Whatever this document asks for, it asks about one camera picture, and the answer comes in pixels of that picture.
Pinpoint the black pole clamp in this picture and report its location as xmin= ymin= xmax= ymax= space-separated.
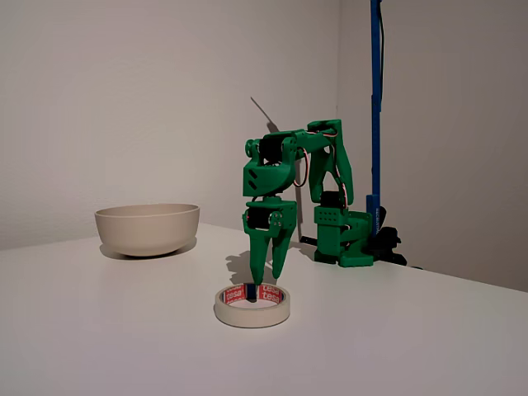
xmin=370 ymin=205 xmax=408 ymax=266

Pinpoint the beige bowl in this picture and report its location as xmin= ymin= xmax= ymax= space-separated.
xmin=94 ymin=203 xmax=201 ymax=258

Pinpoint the blue pole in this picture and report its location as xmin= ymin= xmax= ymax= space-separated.
xmin=365 ymin=0 xmax=387 ymax=240

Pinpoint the red white wrist servo cable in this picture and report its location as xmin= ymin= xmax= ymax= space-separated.
xmin=293 ymin=146 xmax=309 ymax=188

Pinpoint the black cable on pole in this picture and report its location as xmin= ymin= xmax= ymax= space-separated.
xmin=378 ymin=0 xmax=388 ymax=115

